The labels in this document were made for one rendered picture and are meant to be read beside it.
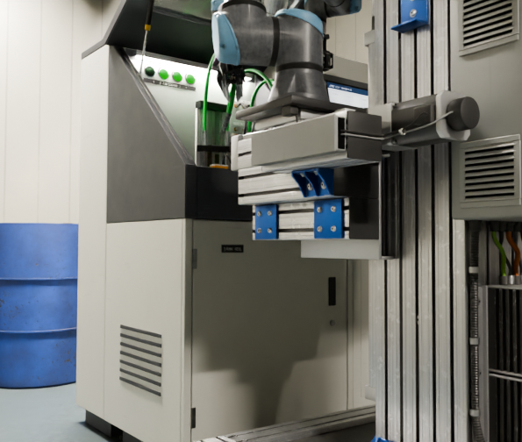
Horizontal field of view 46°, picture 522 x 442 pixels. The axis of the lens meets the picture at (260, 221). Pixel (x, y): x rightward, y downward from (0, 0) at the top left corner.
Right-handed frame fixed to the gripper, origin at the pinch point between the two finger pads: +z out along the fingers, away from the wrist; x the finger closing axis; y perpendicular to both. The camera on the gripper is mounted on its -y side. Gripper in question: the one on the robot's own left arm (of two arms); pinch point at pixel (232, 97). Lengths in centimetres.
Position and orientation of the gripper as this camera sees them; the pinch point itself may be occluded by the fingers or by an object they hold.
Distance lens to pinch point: 215.2
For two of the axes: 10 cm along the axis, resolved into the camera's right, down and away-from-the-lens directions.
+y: 2.4, 6.5, -7.2
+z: 0.7, 7.3, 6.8
